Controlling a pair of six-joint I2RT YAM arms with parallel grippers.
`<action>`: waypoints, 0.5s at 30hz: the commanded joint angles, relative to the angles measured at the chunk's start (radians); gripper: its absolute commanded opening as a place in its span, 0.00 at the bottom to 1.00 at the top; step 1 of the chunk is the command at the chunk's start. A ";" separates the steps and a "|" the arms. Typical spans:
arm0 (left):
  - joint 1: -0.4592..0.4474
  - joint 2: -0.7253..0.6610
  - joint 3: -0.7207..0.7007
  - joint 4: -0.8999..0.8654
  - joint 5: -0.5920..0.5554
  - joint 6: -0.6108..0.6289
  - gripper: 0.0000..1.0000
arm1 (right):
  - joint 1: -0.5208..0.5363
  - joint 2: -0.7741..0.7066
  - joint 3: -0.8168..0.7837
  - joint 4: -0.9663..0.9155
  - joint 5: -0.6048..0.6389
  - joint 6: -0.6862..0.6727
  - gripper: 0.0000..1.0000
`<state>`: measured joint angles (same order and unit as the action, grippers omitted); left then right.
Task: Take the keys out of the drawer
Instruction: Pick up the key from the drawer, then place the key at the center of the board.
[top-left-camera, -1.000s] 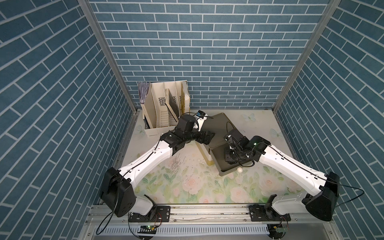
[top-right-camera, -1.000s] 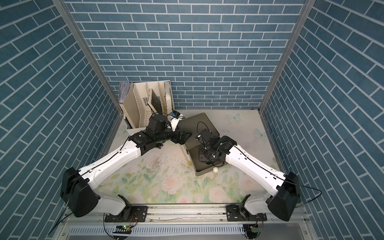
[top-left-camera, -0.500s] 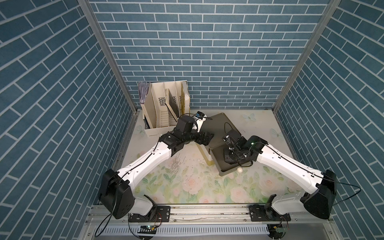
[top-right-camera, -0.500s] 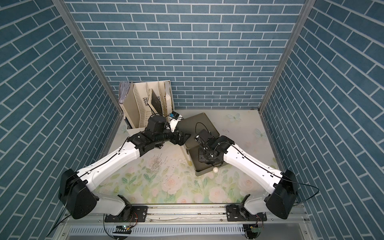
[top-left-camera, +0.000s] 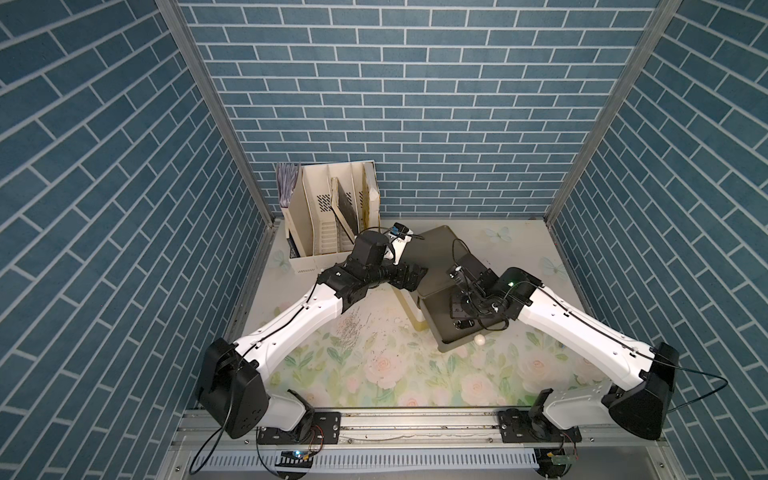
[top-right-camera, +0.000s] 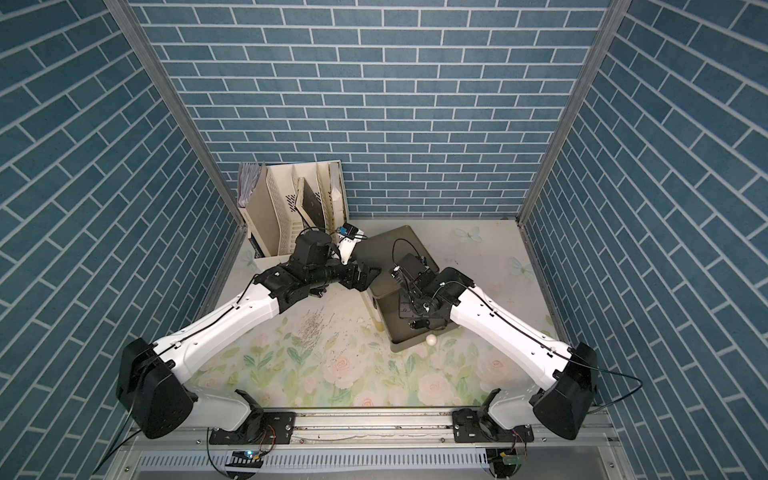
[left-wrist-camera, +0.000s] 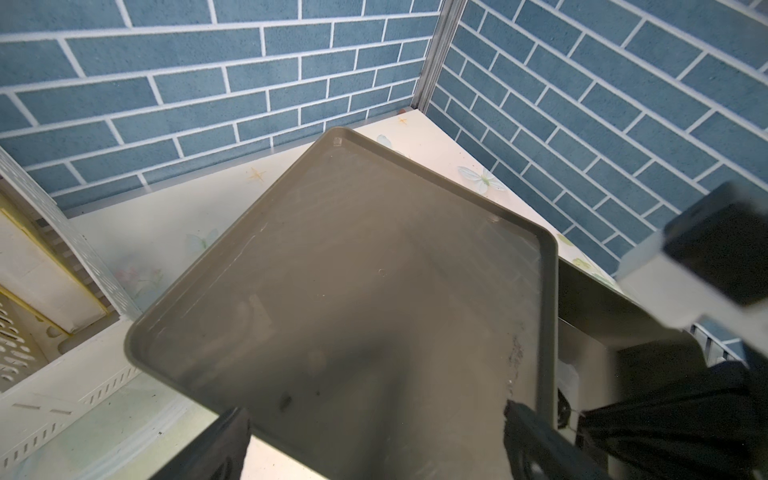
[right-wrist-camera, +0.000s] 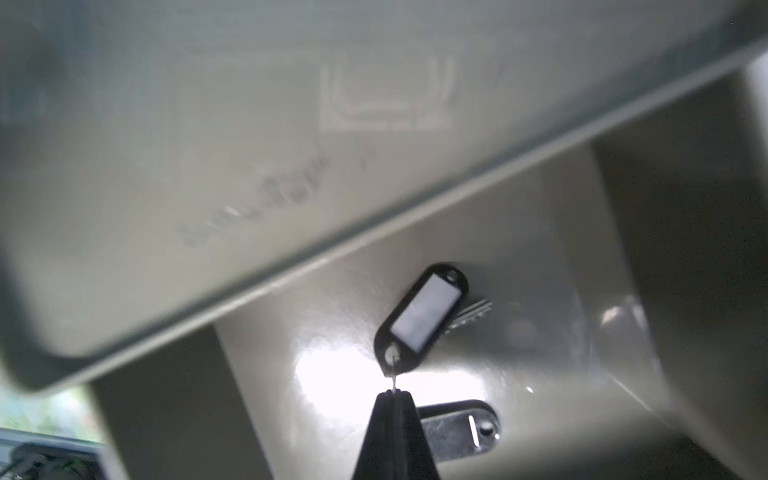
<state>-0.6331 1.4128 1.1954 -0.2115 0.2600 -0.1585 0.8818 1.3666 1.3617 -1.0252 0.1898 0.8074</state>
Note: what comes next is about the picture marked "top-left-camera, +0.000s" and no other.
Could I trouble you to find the black car key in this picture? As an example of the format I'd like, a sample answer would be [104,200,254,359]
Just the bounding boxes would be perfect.
[454,319,475,330]

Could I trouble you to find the floral table mat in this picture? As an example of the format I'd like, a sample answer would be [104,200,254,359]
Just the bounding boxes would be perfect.
[237,219,607,407]

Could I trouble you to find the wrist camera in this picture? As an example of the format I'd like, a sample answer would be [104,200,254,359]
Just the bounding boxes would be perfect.
[385,222,414,265]
[448,265,473,292]

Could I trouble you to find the grey three-drawer cabinet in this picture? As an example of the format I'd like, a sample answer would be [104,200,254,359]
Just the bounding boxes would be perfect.
[395,225,483,343]

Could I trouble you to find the grey top drawer white knob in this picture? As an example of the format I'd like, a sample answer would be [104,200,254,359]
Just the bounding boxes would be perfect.
[419,253,519,353]

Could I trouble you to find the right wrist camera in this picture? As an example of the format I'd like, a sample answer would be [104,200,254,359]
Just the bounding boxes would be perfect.
[448,265,473,292]

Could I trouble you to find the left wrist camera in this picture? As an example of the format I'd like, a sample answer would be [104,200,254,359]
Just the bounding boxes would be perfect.
[385,222,414,265]

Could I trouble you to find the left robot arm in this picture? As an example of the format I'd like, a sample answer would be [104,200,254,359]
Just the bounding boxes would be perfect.
[196,223,427,441]

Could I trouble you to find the white file organizer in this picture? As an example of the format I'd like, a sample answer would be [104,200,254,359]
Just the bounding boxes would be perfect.
[280,160,381,274]

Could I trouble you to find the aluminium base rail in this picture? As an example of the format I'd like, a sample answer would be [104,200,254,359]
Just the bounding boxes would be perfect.
[158,407,685,479]

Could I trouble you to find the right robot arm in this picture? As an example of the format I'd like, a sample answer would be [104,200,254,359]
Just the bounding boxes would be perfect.
[448,266,679,440]

